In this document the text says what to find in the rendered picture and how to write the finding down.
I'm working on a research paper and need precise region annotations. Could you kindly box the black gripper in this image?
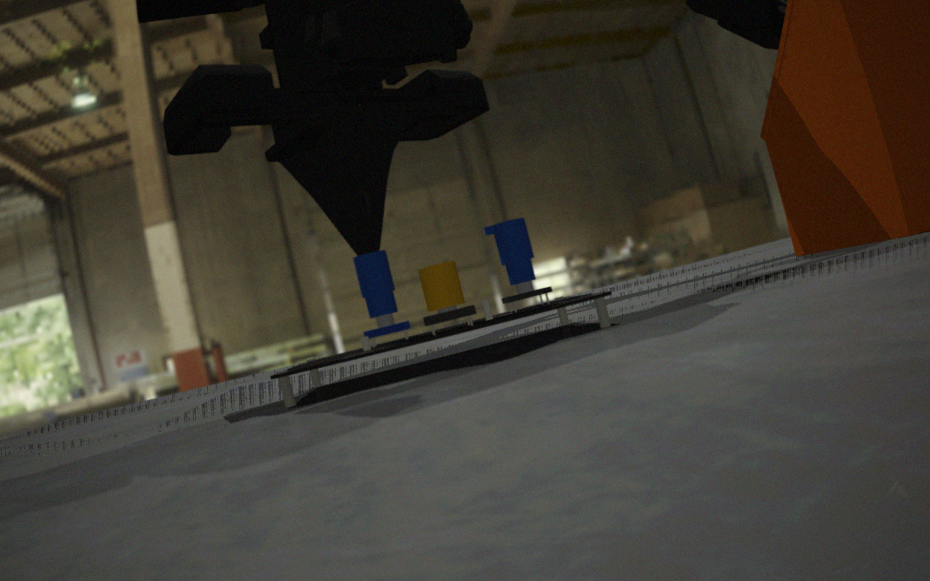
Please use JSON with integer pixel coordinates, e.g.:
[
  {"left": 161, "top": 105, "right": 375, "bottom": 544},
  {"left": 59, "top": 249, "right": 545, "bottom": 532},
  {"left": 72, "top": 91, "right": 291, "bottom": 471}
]
[{"left": 163, "top": 0, "right": 489, "bottom": 256}]

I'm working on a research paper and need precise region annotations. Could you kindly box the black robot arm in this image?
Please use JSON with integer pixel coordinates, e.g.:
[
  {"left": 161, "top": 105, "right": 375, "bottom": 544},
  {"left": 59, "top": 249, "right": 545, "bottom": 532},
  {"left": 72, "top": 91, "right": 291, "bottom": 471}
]
[{"left": 136, "top": 0, "right": 787, "bottom": 85}]

